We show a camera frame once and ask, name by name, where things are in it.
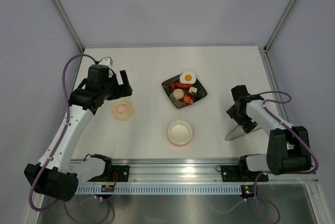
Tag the white slotted cable duct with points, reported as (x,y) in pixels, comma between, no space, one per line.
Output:
(173,189)

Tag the toy fried egg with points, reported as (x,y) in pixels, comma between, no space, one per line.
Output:
(188,77)

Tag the black mounting plate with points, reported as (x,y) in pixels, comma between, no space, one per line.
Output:
(116,173)
(233,173)

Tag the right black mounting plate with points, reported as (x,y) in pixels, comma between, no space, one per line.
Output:
(233,173)

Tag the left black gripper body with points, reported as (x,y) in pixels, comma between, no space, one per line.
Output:
(112,90)

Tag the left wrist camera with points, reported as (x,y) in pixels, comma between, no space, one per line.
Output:
(107,61)

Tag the pink and cream lunch bowl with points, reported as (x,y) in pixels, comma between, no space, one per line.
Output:
(179,133)

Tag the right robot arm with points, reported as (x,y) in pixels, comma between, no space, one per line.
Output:
(288,149)

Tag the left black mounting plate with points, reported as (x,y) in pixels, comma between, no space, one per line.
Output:
(116,173)

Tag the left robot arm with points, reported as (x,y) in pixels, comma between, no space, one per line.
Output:
(51,175)

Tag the black patterned square plate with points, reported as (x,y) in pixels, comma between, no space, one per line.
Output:
(201,91)

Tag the toy white bun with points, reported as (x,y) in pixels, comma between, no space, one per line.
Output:
(178,94)

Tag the aluminium frame post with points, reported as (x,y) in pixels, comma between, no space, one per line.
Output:
(281,22)
(66,21)

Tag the left aluminium frame post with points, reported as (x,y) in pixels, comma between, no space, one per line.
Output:
(66,21)

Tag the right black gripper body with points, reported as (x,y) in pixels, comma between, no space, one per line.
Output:
(244,121)

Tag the toy cheese cube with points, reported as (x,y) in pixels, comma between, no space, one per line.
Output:
(193,90)

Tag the aluminium rail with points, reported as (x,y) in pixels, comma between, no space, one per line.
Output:
(175,171)

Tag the toy red sausage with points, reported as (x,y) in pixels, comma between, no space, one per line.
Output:
(183,85)

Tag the metal tongs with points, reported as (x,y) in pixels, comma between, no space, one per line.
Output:
(237,132)

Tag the toy orange chicken wing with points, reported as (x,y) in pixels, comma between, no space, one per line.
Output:
(188,100)

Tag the right aluminium frame post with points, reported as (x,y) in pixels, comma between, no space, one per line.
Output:
(281,22)

